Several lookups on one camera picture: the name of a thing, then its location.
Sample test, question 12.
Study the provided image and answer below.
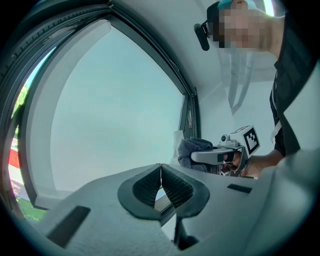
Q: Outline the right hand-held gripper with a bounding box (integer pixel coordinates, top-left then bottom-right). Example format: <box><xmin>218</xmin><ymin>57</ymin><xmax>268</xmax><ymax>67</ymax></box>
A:
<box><xmin>190</xmin><ymin>124</ymin><xmax>261</xmax><ymax>179</ymax></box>

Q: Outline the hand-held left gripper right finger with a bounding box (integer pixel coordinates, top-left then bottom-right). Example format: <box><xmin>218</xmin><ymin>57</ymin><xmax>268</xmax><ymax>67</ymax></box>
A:
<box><xmin>161</xmin><ymin>163</ymin><xmax>261</xmax><ymax>251</ymax></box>

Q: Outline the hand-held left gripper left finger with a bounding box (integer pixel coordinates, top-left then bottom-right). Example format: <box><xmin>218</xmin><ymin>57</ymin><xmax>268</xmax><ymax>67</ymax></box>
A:
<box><xmin>36</xmin><ymin>163</ymin><xmax>181</xmax><ymax>256</ymax></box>

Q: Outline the dark grey cloth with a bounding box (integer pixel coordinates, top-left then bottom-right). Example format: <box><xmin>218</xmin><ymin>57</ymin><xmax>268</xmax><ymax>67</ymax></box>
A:
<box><xmin>176</xmin><ymin>136</ymin><xmax>215</xmax><ymax>174</ymax></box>

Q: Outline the person's right forearm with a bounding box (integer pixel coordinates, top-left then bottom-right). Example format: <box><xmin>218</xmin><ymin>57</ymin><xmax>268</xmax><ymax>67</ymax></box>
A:
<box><xmin>241</xmin><ymin>149</ymin><xmax>286</xmax><ymax>180</ymax></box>

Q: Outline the frosted glass window sash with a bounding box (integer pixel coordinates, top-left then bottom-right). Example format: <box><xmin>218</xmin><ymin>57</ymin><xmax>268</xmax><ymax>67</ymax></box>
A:
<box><xmin>18</xmin><ymin>19</ymin><xmax>191</xmax><ymax>211</ymax></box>

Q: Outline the person's right hand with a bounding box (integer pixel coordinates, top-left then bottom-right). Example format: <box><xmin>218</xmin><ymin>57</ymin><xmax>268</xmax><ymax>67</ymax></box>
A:
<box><xmin>223</xmin><ymin>151</ymin><xmax>243</xmax><ymax>171</ymax></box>

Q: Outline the person's black clothing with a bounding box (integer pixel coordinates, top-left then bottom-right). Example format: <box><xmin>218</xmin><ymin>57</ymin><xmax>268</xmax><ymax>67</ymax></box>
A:
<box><xmin>269</xmin><ymin>14</ymin><xmax>316</xmax><ymax>158</ymax></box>

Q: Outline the person's head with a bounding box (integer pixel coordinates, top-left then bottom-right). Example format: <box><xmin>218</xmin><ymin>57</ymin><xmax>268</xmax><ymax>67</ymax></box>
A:
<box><xmin>217</xmin><ymin>0</ymin><xmax>287</xmax><ymax>61</ymax></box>

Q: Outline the black head-mounted camera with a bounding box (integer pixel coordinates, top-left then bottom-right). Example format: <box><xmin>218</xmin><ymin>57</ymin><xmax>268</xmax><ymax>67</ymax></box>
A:
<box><xmin>193</xmin><ymin>19</ymin><xmax>211</xmax><ymax>52</ymax></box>

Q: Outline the teal head strap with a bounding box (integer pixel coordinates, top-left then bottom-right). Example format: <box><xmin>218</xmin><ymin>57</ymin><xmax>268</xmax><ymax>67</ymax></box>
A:
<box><xmin>216</xmin><ymin>0</ymin><xmax>260</xmax><ymax>10</ymax></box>

